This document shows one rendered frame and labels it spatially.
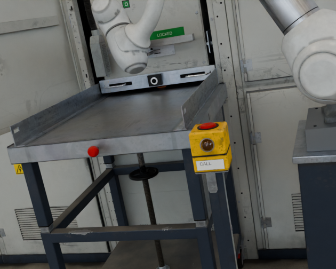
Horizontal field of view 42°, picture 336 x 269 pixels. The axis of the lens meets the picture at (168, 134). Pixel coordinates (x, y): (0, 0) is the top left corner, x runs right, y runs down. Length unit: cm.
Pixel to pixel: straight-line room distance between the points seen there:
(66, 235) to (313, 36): 99
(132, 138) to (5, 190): 127
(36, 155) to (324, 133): 86
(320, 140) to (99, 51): 106
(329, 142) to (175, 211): 107
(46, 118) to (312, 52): 98
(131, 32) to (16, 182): 118
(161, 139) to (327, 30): 53
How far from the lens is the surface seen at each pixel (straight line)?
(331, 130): 121
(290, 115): 188
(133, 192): 214
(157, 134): 125
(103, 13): 154
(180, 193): 207
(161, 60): 196
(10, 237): 256
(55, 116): 168
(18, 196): 241
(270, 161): 194
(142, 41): 149
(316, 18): 107
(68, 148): 137
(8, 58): 183
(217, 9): 185
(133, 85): 200
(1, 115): 179
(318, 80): 102
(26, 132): 152
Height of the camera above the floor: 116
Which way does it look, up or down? 15 degrees down
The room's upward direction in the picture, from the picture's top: 10 degrees counter-clockwise
